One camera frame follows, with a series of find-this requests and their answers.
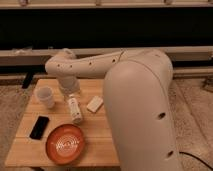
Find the orange patterned bowl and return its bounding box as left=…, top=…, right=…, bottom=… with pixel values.
left=45, top=124, right=85, bottom=165

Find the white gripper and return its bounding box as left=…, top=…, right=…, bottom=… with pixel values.
left=58, top=77, right=80, bottom=96

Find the wooden table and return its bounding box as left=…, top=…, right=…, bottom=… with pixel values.
left=5, top=79, right=119, bottom=167

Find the black smartphone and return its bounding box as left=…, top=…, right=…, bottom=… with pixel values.
left=30, top=116, right=49, bottom=140

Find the black cable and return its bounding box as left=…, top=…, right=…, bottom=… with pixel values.
left=179, top=151, right=213, bottom=171

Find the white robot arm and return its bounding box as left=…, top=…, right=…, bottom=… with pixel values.
left=45, top=49, right=182, bottom=171

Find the white paper cup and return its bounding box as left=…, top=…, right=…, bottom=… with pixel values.
left=35, top=86, right=55, bottom=109

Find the white rectangular block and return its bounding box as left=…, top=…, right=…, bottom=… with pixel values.
left=87, top=96, right=103, bottom=113

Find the small white bottle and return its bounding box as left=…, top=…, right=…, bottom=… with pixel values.
left=68, top=94, right=83, bottom=124

